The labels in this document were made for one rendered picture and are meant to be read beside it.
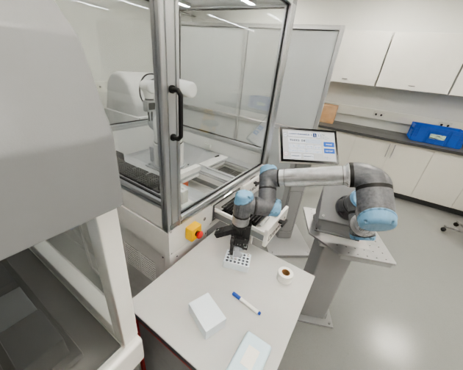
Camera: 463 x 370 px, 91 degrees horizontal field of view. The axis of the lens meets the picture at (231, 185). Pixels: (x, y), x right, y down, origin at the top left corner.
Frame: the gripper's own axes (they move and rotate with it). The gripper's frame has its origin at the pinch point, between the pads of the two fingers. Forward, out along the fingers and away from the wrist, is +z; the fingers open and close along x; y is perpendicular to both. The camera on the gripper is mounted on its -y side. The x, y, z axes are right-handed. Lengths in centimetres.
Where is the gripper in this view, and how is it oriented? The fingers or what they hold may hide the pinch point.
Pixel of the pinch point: (231, 255)
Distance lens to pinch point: 114.3
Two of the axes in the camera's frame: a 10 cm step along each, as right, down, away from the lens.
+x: 2.1, -4.4, 8.7
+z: -1.0, 8.8, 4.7
